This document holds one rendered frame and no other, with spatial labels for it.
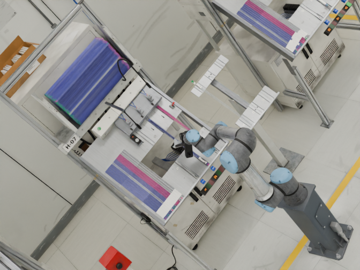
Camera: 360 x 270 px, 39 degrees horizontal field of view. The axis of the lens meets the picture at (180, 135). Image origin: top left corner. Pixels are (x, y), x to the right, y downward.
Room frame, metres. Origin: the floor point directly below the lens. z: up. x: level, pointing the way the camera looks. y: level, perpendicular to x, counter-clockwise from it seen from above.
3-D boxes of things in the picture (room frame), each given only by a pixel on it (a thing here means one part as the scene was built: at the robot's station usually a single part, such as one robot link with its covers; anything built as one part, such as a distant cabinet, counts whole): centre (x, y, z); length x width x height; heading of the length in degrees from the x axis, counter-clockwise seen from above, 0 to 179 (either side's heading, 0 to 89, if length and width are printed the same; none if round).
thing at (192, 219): (3.13, 0.29, 0.31); 0.70 x 0.65 x 0.62; 105
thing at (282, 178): (2.03, -0.26, 0.72); 0.13 x 0.12 x 0.14; 102
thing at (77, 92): (3.03, 0.20, 1.52); 0.51 x 0.13 x 0.27; 105
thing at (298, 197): (2.03, -0.27, 0.60); 0.15 x 0.15 x 0.10
